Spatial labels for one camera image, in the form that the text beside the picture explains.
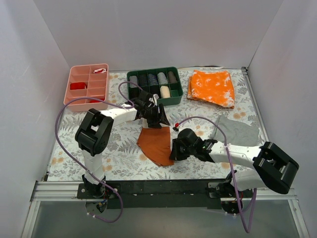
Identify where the orange and cream underwear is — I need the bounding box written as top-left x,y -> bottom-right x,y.
137,127 -> 174,166

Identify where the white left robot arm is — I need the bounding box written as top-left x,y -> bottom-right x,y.
75,90 -> 170,198

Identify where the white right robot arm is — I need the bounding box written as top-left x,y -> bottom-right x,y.
170,128 -> 299,197

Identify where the red rolled underwear front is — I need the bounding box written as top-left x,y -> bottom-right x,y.
89,99 -> 104,103

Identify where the red white rolled underwear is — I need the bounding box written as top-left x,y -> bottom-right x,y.
93,68 -> 107,74

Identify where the black rolled sock front left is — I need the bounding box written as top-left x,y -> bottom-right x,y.
129,87 -> 140,100

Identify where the black rolled sock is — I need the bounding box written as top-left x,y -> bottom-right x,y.
138,74 -> 148,87
150,85 -> 161,97
129,87 -> 140,100
140,87 -> 151,95

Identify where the black rolled sock front middle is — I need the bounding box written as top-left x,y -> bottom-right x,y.
140,87 -> 151,95

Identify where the black rolled sock front right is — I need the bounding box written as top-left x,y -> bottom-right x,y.
150,85 -> 161,97

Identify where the cream rolled sock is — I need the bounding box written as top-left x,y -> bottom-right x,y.
160,85 -> 171,99

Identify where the grey striped rolled sock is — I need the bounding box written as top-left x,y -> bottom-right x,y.
129,75 -> 138,88

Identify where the blue striped rolled sock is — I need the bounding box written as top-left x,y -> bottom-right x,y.
148,73 -> 159,86

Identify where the floral patterned table mat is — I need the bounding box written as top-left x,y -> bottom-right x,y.
47,69 -> 262,181

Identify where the green divided organiser box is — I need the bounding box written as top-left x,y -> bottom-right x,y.
127,66 -> 183,106

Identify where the white grey striped sock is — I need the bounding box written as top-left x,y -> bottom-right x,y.
158,72 -> 168,85

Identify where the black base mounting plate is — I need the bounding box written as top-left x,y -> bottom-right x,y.
76,179 -> 237,209

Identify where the dark grey rolled sock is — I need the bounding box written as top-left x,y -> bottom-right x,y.
168,71 -> 177,84

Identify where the grey folded cloth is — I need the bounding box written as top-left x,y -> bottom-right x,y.
215,115 -> 259,146

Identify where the orange white patterned cloth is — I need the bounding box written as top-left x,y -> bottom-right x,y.
187,70 -> 235,108

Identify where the pink divided organiser box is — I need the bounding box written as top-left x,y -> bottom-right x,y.
63,63 -> 109,113

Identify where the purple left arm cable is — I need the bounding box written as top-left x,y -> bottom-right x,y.
54,81 -> 139,223

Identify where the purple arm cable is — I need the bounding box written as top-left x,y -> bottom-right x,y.
173,116 -> 258,234
54,81 -> 139,223

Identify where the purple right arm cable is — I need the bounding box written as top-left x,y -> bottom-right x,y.
173,116 -> 258,234

